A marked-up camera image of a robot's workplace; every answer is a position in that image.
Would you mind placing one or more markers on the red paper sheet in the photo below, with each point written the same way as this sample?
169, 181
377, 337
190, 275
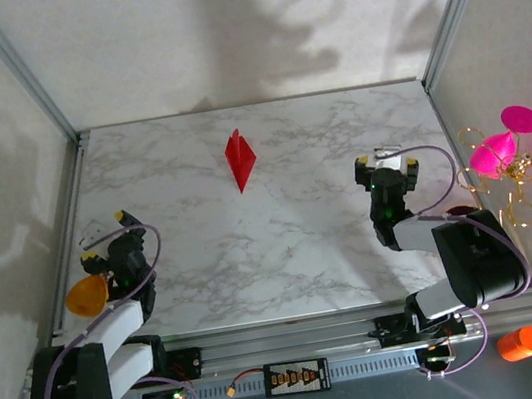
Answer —
241, 160

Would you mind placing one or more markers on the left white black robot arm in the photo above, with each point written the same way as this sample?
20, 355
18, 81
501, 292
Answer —
119, 324

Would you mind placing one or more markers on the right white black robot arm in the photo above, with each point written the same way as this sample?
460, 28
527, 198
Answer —
473, 258

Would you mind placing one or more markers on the orange cup left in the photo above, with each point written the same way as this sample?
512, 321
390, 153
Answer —
87, 299

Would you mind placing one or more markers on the magenta cone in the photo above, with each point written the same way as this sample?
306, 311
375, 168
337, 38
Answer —
489, 156

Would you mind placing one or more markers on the magenta round disc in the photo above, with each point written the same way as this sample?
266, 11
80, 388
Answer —
520, 118

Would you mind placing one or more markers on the slotted aluminium strip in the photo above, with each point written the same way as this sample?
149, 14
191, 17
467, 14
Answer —
373, 367

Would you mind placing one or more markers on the black power distribution board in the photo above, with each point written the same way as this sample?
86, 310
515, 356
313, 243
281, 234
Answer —
296, 377

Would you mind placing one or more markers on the orange plastic cylinder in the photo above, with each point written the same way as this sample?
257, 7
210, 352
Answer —
522, 343

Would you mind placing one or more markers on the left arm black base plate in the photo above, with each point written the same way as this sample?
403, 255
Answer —
188, 363

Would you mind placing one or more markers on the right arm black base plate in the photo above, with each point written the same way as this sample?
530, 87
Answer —
393, 331

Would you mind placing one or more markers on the aluminium rail base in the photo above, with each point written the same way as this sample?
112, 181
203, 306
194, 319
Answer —
289, 342

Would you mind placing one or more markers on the aluminium frame post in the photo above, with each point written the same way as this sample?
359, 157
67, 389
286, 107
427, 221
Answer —
455, 2
23, 71

